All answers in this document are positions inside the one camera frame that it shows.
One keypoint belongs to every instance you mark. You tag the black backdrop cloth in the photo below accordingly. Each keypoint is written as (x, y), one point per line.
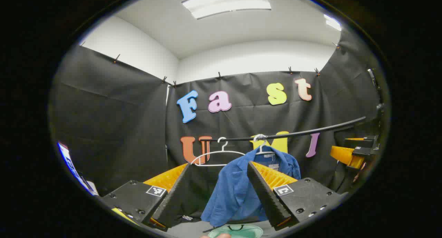
(121, 127)

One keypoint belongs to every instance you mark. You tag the row of black cloth clips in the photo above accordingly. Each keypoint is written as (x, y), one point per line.
(219, 75)

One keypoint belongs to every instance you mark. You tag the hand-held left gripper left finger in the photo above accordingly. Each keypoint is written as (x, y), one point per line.
(172, 196)

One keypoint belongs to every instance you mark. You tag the blue shirt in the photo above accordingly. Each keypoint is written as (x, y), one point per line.
(234, 189)

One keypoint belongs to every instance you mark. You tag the white cloth tag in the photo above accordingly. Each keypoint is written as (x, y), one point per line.
(187, 217)

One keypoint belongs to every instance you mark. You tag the black clothes rack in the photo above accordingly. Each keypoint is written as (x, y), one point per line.
(310, 131)

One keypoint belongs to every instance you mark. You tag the small ceiling light panel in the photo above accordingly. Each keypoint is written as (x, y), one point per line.
(332, 22)

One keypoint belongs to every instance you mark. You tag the white hanger holding shirt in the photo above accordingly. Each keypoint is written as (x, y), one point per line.
(262, 151)

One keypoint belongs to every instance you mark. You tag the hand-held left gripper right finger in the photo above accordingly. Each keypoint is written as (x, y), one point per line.
(266, 196)

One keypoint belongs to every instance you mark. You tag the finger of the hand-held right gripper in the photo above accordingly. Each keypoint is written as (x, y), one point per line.
(361, 143)
(345, 155)

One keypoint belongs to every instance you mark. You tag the empty white hanger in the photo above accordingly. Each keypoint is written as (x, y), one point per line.
(224, 147)

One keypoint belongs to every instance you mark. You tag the green laundry hamper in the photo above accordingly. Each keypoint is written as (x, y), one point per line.
(248, 231)

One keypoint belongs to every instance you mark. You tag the white and blue board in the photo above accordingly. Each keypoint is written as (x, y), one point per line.
(74, 169)

